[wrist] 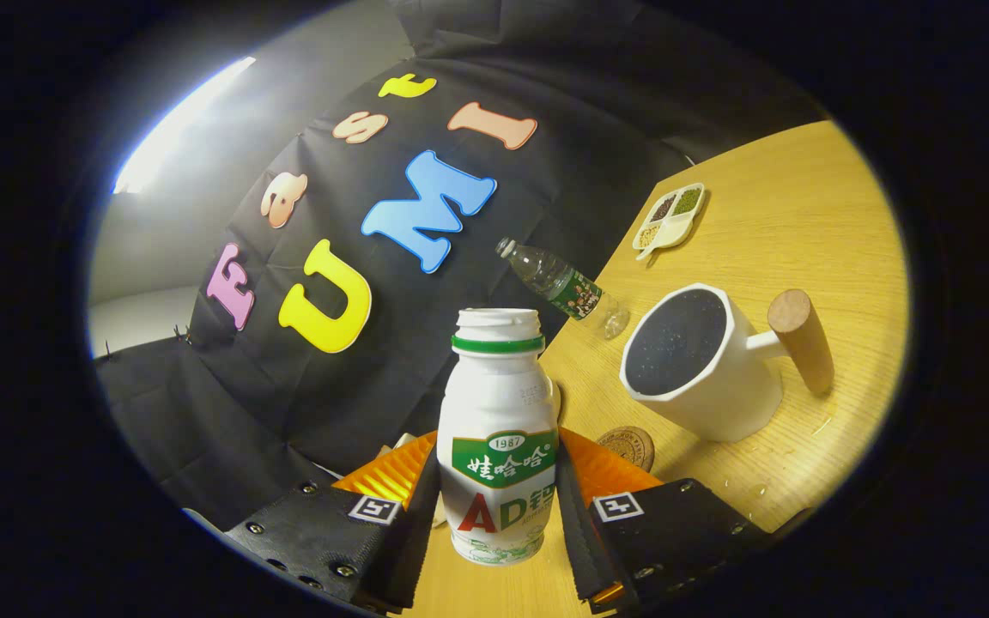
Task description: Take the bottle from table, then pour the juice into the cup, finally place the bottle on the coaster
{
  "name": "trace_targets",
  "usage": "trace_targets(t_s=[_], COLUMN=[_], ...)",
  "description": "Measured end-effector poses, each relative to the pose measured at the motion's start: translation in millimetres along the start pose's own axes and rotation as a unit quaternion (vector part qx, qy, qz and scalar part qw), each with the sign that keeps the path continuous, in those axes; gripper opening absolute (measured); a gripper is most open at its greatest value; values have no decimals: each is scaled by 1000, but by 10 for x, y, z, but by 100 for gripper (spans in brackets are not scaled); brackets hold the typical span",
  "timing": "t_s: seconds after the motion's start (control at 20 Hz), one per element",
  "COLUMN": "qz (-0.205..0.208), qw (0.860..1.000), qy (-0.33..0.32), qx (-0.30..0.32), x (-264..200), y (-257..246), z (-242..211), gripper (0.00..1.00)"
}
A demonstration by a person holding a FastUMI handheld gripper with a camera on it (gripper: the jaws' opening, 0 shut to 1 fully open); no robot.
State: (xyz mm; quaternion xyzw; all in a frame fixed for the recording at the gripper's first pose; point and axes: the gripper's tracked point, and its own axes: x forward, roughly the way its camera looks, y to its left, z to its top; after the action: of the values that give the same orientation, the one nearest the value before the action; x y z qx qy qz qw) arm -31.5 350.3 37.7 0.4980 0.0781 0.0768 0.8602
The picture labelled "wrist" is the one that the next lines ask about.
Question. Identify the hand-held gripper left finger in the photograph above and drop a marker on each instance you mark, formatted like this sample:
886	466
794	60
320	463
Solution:
413	549

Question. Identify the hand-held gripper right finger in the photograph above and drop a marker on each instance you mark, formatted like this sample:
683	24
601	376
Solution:
580	541

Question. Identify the round cork coaster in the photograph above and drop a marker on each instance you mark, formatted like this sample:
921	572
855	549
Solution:
632	446

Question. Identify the white juice bottle green label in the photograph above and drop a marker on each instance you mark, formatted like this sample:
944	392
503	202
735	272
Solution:
494	403

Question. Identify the clear plastic water bottle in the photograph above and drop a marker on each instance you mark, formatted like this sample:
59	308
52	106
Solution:
567	287

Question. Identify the black backdrop cloth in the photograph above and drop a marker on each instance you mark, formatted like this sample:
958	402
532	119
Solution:
331	403

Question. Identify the pale yellow beans heap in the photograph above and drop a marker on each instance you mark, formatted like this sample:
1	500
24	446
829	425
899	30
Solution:
649	235

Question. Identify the white divided tray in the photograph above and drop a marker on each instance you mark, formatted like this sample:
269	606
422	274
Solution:
670	232

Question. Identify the dark red beans heap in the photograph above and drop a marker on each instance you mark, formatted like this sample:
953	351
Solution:
663	208

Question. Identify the green mung beans heap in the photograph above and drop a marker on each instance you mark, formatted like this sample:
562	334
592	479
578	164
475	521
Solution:
688	201

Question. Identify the wooden table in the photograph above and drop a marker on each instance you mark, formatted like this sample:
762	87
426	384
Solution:
803	215

